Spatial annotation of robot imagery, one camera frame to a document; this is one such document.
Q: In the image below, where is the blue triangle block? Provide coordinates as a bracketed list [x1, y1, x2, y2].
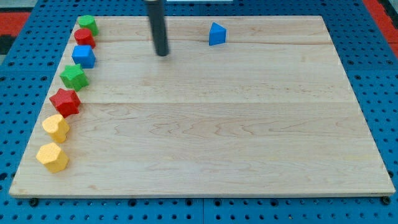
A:
[208, 22, 227, 46]

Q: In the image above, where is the light wooden board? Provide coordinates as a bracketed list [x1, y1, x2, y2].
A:
[9, 16, 396, 198]

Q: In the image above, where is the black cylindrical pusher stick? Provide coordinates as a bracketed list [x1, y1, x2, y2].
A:
[144, 0, 169, 57]

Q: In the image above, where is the blue cube block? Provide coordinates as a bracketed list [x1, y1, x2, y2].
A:
[72, 45, 96, 68]

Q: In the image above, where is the green star block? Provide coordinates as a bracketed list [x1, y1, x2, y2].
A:
[60, 63, 90, 91]

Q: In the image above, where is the red star block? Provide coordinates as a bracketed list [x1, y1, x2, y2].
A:
[49, 88, 81, 118]

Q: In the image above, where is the red cylinder block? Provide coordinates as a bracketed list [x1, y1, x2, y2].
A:
[73, 28, 96, 49]

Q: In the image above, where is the yellow heart block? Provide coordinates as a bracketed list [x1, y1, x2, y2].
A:
[42, 114, 70, 143]

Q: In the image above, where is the green cylinder block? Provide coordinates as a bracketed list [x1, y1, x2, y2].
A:
[78, 15, 99, 36]

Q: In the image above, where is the yellow hexagon block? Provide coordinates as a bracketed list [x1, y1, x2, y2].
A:
[35, 142, 69, 173]

